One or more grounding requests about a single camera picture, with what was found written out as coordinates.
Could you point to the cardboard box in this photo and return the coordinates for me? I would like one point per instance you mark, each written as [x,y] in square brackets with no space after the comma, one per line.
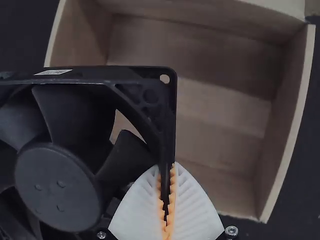
[220,95]

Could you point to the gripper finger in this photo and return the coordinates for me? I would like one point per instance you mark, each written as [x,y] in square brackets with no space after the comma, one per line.
[195,212]
[136,205]

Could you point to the black square fan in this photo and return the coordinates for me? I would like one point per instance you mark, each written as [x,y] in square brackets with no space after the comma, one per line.
[57,180]

